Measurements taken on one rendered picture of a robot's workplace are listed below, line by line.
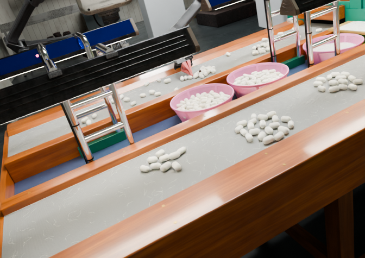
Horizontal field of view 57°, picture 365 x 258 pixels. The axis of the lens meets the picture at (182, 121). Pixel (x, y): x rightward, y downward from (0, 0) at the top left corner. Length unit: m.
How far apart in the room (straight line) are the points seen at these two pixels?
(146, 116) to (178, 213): 0.72
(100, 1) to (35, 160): 1.06
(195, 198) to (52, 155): 0.75
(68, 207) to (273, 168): 0.58
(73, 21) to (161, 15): 4.06
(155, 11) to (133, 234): 5.45
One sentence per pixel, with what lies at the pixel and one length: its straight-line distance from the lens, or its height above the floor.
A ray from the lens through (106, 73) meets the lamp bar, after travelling 0.90.
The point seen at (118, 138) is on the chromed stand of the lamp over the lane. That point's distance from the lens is 1.42.
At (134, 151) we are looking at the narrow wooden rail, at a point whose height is 0.76.
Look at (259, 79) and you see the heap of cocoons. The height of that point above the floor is 0.74.
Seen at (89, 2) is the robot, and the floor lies 1.18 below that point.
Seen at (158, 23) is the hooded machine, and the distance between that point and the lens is 6.11.
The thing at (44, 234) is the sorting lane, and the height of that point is 0.74.
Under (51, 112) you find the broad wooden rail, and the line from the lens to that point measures 1.79.
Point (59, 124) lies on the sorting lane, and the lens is 1.66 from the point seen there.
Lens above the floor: 1.29
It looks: 25 degrees down
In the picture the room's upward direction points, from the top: 15 degrees counter-clockwise
